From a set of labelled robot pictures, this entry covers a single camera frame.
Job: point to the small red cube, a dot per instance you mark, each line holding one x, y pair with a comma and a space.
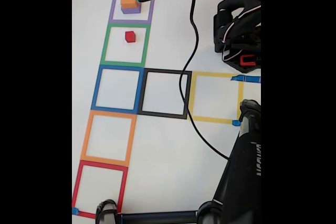
130, 36

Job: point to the large purple cube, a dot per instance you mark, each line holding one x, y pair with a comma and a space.
131, 11

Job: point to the blue tape strip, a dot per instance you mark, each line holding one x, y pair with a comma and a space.
249, 79

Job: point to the small blue tape piece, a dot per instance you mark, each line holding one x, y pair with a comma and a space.
75, 211
236, 123

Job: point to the black tripod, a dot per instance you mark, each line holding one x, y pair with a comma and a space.
241, 182

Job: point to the purple square frame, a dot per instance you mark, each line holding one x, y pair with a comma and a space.
128, 21

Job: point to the black square frame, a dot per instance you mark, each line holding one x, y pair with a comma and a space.
162, 114

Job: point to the blue square frame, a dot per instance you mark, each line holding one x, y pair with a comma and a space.
113, 109

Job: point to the yellow square frame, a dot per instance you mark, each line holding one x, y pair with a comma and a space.
210, 119

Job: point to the orange square frame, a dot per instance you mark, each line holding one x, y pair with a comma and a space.
105, 160

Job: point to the red square frame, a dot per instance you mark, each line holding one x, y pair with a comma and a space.
102, 165

